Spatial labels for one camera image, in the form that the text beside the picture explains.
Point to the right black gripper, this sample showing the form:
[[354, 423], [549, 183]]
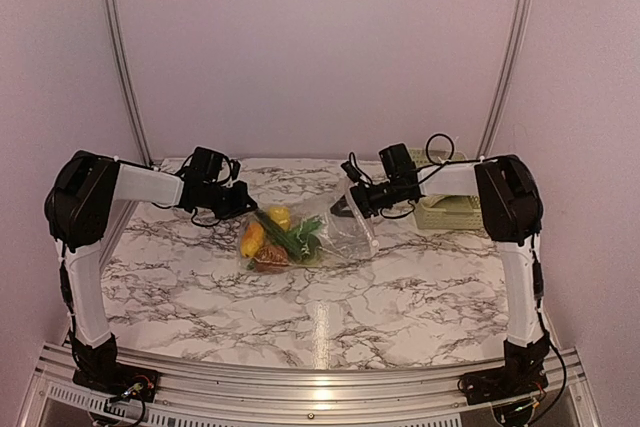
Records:
[[361, 200]]

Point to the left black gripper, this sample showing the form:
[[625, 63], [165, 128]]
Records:
[[240, 204]]

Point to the clear zip top bag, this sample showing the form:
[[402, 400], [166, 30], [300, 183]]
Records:
[[344, 241]]

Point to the fake green leafy vegetable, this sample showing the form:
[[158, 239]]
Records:
[[304, 240]]

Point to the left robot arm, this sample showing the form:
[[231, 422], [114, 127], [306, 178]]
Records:
[[78, 208]]

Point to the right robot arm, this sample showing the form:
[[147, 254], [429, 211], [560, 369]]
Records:
[[512, 212]]

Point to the fake yellow pepper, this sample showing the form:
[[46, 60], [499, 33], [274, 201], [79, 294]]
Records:
[[281, 216]]

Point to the fake green cucumber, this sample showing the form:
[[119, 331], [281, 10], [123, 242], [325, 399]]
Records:
[[278, 235]]

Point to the pale green plastic basket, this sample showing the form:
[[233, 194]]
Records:
[[451, 202]]

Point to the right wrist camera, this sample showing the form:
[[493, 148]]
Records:
[[351, 169]]

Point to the front aluminium rail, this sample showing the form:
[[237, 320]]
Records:
[[192, 393]]

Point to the left aluminium frame post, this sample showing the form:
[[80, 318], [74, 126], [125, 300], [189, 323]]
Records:
[[125, 80]]

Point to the aluminium frame post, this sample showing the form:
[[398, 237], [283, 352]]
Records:
[[125, 80], [515, 40]]

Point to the right aluminium frame post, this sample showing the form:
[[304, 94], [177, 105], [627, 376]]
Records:
[[515, 40]]

